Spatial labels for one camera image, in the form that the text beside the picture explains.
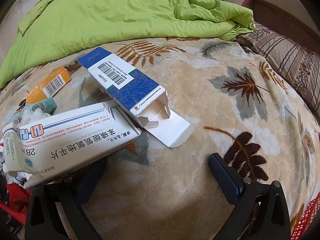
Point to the blue and white carton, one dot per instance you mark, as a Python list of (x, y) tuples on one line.
[(130, 85)]

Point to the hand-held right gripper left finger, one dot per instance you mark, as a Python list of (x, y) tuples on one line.
[(85, 190)]

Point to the leaf print blanket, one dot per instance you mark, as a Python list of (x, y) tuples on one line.
[(200, 92)]

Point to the green white tissue packet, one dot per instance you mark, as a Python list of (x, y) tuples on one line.
[(47, 105)]

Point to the white torn medicine box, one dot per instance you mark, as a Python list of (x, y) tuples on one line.
[(75, 140)]

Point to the striped floral pillow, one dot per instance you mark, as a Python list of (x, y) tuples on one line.
[(295, 57)]

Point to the orange small carton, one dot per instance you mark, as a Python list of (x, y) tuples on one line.
[(50, 82)]

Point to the red mesh basket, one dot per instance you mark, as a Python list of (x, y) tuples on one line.
[(310, 220)]

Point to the brown padded headboard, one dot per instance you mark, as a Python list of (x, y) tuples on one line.
[(275, 17)]

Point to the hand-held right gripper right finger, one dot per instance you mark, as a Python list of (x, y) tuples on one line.
[(225, 177)]

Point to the green quilt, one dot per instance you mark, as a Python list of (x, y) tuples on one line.
[(112, 17)]

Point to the red torn carton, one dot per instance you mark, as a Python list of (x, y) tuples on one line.
[(12, 192)]

